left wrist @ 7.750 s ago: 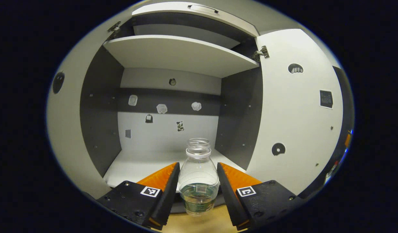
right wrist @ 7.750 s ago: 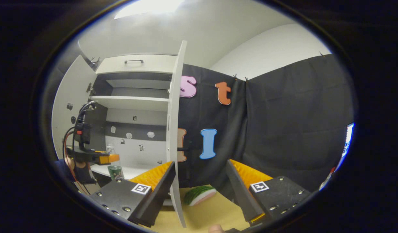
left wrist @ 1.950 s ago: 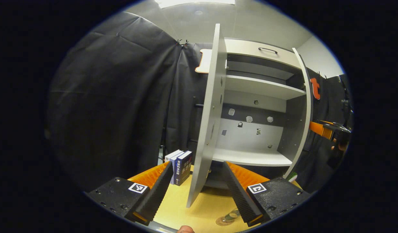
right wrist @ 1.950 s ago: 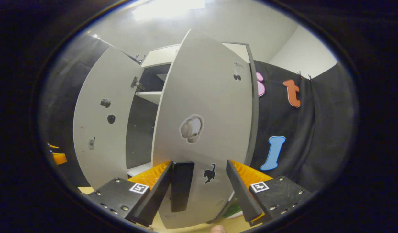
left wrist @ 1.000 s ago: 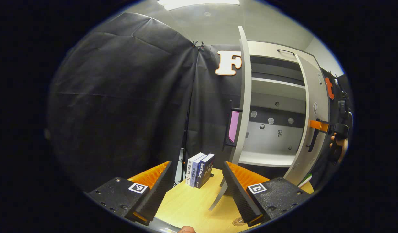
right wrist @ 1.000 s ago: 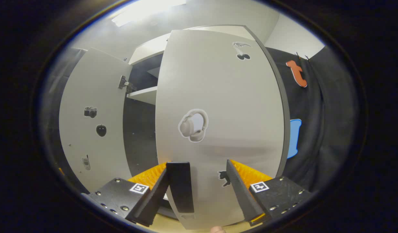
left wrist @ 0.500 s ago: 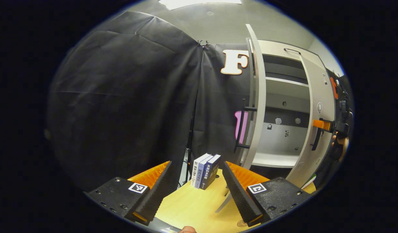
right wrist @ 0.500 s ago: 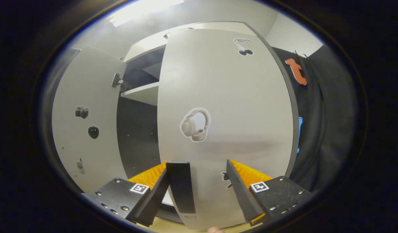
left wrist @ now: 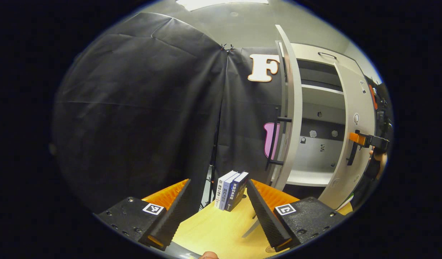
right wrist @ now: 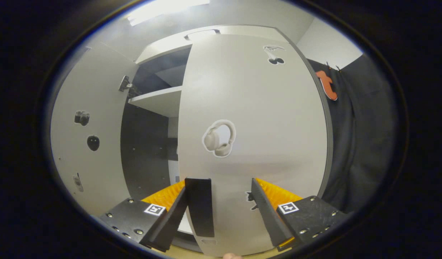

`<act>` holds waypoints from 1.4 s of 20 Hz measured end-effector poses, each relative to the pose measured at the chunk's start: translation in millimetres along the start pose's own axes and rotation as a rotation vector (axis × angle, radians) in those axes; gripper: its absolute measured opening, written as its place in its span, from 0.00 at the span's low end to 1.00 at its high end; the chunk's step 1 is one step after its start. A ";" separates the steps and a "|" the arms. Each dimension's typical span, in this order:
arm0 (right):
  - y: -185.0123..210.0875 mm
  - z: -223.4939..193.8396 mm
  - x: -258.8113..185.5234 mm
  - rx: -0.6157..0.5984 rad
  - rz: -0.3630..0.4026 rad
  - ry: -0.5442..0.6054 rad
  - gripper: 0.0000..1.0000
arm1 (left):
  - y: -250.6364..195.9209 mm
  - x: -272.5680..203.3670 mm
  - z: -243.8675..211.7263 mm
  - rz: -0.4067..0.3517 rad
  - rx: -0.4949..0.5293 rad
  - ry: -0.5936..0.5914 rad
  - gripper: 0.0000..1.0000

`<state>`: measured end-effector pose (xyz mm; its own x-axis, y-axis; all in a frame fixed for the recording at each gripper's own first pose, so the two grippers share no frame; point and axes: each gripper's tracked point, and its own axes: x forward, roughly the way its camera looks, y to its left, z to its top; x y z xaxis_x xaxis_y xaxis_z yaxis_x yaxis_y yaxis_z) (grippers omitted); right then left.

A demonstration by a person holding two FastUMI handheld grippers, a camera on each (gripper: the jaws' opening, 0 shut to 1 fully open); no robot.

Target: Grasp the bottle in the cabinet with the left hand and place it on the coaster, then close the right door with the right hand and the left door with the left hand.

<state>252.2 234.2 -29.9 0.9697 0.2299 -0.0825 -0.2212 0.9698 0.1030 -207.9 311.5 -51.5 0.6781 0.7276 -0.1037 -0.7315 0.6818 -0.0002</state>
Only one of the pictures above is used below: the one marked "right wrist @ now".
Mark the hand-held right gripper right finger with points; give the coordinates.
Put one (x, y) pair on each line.
(266, 219)

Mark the white and grey cabinet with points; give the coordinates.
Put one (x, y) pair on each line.
(145, 154)

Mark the white cabinet shelf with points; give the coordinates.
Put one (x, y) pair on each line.
(160, 100)

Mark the metal door hinge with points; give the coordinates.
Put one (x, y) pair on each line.
(125, 83)

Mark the black backdrop cloth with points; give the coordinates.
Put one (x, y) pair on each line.
(364, 144)

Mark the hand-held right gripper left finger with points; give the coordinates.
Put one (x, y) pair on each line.
(170, 225)

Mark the white cabinet drawer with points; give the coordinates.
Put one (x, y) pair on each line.
(163, 46)

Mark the white cabinet door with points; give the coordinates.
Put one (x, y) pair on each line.
(95, 172)
(264, 108)

